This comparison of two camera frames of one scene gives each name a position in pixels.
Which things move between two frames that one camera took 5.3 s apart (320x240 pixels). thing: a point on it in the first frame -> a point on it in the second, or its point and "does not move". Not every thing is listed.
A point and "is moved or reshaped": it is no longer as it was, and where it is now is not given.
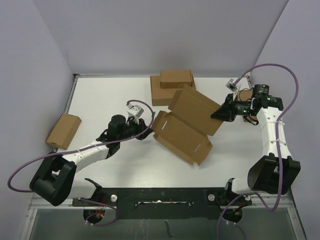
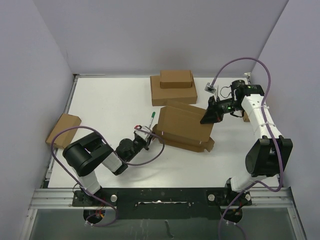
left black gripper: x=140 y=127 -> x=147 y=142
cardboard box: x=184 y=130 is moved or reshaped
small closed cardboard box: x=173 y=79 does not move
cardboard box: x=64 y=130 does not move
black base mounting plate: x=134 y=203 does not move
